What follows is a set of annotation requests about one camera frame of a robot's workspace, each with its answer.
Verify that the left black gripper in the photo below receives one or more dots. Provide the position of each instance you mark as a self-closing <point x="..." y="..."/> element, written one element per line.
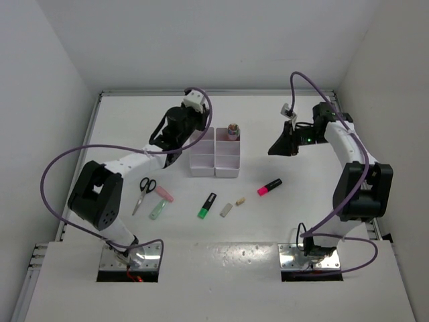
<point x="201" y="117"/>

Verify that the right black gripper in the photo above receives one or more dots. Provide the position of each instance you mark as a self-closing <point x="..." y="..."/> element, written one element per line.
<point x="287" y="145"/>

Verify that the clear tube of colored pens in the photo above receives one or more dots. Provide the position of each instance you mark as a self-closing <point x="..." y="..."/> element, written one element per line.
<point x="233" y="132"/>

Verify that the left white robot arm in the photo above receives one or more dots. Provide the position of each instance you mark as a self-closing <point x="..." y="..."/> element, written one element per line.
<point x="96" y="196"/>

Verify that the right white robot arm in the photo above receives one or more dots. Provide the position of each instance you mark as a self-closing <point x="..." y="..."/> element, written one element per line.
<point x="364" y="185"/>

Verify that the left white organizer box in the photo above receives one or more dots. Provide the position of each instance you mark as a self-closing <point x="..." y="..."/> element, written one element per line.
<point x="202" y="156"/>

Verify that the white organizer box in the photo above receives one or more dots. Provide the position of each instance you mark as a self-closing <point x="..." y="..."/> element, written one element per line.
<point x="227" y="155"/>
<point x="202" y="156"/>

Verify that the pink black highlighter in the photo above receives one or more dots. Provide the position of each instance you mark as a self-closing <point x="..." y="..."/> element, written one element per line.
<point x="269" y="187"/>

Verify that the right white organizer box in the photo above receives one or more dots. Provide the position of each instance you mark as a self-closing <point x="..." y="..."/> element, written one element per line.
<point x="227" y="155"/>

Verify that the pink correction tape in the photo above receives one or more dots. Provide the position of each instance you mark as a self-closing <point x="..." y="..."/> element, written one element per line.
<point x="164" y="194"/>

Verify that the green correction tape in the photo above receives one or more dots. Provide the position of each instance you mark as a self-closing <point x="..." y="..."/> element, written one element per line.
<point x="158" y="209"/>

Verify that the grey eraser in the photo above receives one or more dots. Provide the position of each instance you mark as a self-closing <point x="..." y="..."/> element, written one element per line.
<point x="226" y="209"/>

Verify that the green black highlighter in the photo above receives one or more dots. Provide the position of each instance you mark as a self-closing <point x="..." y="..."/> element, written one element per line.
<point x="207" y="205"/>

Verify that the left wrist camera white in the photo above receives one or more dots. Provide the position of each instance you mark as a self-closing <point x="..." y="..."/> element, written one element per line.
<point x="196" y="100"/>

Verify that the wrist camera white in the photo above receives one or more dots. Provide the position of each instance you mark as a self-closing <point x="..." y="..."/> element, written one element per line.
<point x="196" y="100"/>
<point x="288" y="112"/>

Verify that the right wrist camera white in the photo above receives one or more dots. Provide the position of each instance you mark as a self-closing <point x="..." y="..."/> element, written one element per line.
<point x="288" y="112"/>

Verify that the black handled scissors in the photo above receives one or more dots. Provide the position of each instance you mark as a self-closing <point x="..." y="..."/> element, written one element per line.
<point x="147" y="185"/>

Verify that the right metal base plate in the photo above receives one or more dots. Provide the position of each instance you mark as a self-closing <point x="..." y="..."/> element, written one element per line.
<point x="293" y="260"/>

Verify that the metal base plate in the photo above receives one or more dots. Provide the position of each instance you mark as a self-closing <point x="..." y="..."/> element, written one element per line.
<point x="293" y="260"/>
<point x="143" y="259"/>

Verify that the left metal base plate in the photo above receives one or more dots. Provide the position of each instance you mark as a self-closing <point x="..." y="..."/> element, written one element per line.
<point x="143" y="259"/>

